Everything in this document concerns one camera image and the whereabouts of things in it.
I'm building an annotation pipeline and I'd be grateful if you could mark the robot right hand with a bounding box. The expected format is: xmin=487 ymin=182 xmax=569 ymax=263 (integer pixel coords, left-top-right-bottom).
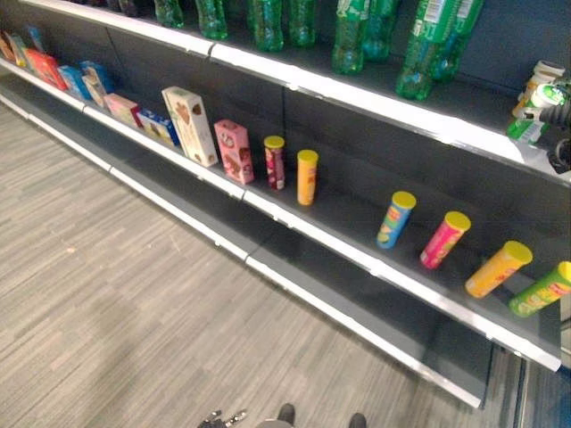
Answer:
xmin=524 ymin=76 xmax=571 ymax=175

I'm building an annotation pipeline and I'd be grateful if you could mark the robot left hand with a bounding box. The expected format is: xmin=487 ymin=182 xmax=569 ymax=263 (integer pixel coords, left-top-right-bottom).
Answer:
xmin=198 ymin=408 xmax=248 ymax=428

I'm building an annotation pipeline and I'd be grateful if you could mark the green white labelled bottle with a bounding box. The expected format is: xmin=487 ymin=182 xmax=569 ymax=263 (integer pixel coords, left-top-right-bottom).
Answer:
xmin=506 ymin=83 xmax=570 ymax=146

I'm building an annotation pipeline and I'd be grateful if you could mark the yellow jar with white lid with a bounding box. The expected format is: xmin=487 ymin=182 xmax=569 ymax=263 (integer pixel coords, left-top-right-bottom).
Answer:
xmin=511 ymin=59 xmax=567 ymax=119

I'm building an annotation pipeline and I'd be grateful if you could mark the robot left dark foot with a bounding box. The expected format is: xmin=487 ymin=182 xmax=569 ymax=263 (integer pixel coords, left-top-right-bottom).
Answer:
xmin=276 ymin=402 xmax=297 ymax=427

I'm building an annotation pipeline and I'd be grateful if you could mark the green plastic soda bottle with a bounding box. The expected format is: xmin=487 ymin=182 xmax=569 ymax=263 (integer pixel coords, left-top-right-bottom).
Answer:
xmin=394 ymin=0 xmax=461 ymax=101
xmin=153 ymin=0 xmax=186 ymax=29
xmin=430 ymin=0 xmax=485 ymax=83
xmin=330 ymin=0 xmax=371 ymax=76
xmin=285 ymin=0 xmax=318 ymax=49
xmin=361 ymin=0 xmax=402 ymax=63
xmin=246 ymin=0 xmax=286 ymax=54
xmin=194 ymin=0 xmax=229 ymax=41

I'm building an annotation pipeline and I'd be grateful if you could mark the long orange chip can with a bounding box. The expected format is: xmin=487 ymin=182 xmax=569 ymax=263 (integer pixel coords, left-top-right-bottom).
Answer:
xmin=464 ymin=240 xmax=534 ymax=300

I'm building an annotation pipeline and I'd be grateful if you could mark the pink chip can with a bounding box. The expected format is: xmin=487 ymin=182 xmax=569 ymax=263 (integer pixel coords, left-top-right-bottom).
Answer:
xmin=418 ymin=210 xmax=473 ymax=271

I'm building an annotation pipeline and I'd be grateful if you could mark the green chip can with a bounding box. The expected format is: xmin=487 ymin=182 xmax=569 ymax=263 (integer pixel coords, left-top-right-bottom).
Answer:
xmin=508 ymin=260 xmax=571 ymax=318

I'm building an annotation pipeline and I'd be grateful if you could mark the blue chip can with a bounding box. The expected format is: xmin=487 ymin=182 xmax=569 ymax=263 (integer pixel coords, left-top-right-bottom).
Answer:
xmin=376 ymin=190 xmax=418 ymax=251

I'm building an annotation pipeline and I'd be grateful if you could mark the grey snack shelf board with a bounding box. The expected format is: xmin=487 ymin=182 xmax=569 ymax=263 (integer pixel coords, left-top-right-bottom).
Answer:
xmin=0 ymin=56 xmax=564 ymax=373

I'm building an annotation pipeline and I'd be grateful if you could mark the grey bottle shelf board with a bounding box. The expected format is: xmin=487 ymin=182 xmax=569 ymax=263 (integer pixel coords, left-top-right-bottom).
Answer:
xmin=17 ymin=0 xmax=571 ymax=185

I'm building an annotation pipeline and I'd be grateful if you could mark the short orange chip can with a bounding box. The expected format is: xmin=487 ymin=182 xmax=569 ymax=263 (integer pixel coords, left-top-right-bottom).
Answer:
xmin=296 ymin=149 xmax=320 ymax=207

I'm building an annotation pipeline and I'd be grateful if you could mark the dark red chip can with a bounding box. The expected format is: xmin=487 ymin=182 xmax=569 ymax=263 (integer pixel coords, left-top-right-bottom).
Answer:
xmin=262 ymin=135 xmax=286 ymax=192

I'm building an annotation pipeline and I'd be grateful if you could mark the pink cookie box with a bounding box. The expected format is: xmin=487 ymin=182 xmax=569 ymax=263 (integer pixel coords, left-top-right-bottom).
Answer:
xmin=213 ymin=119 xmax=255 ymax=185

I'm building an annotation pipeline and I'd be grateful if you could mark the tall cream cookie box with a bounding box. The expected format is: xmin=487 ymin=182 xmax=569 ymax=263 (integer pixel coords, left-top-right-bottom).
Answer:
xmin=161 ymin=86 xmax=219 ymax=169

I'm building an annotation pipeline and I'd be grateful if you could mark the blue white biscuit box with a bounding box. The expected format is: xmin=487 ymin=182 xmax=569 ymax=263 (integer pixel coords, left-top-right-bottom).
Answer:
xmin=136 ymin=108 xmax=182 ymax=148

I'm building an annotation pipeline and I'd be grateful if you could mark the pale pink flat box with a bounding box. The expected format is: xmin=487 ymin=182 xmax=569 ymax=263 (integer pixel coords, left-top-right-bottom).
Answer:
xmin=103 ymin=92 xmax=144 ymax=130

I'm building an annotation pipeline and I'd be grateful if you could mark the white beige snack box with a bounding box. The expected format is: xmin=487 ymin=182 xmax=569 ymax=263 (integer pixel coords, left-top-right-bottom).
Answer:
xmin=81 ymin=74 xmax=110 ymax=110

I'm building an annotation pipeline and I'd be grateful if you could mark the blue orange snack box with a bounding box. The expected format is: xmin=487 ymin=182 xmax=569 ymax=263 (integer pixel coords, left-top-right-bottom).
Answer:
xmin=79 ymin=60 xmax=118 ymax=95

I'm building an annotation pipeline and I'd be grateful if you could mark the light blue snack box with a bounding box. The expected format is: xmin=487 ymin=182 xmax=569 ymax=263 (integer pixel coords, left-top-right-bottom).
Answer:
xmin=57 ymin=65 xmax=93 ymax=102

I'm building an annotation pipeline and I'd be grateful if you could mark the red snack box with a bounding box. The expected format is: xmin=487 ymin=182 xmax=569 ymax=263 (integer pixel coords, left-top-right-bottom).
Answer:
xmin=24 ymin=47 xmax=69 ymax=92

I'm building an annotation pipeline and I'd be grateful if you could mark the teal yellow snack box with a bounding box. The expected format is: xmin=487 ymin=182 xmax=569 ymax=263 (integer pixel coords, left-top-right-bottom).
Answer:
xmin=8 ymin=33 xmax=30 ymax=69

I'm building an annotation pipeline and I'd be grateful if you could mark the small blue snack box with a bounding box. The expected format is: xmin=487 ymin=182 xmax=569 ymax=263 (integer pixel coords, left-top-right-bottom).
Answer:
xmin=25 ymin=25 xmax=46 ymax=54

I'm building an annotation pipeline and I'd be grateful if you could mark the brown snack box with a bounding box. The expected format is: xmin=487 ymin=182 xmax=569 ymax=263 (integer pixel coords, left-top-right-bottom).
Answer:
xmin=0 ymin=30 xmax=16 ymax=63

